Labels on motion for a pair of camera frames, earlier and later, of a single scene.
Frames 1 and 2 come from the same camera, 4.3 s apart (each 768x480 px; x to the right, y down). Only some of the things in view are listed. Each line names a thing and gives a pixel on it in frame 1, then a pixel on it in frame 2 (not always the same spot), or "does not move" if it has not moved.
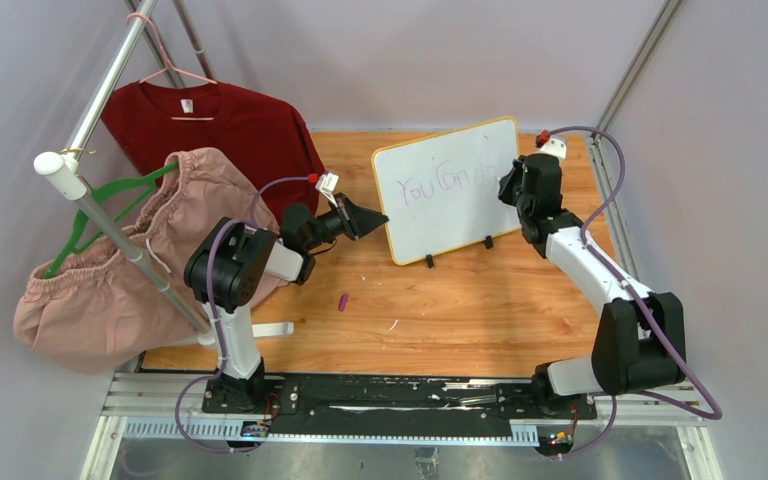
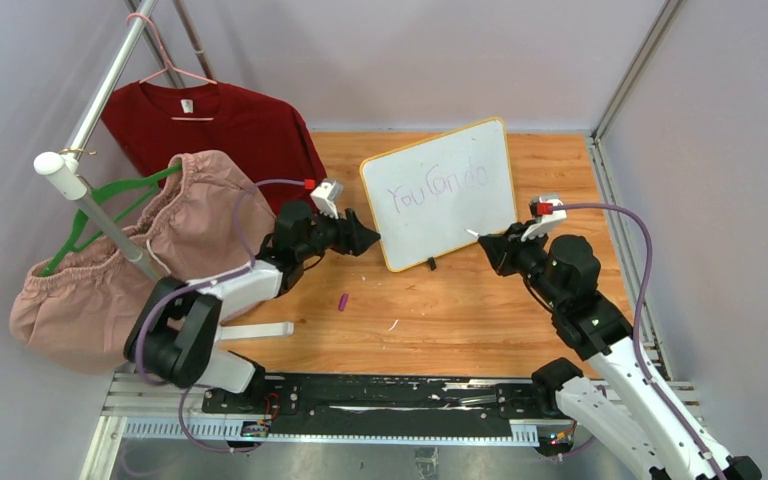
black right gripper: [507, 183] to [502, 248]
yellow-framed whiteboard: [441, 192] does not move
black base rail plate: [392, 405] does not move
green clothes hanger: [82, 218] does not move
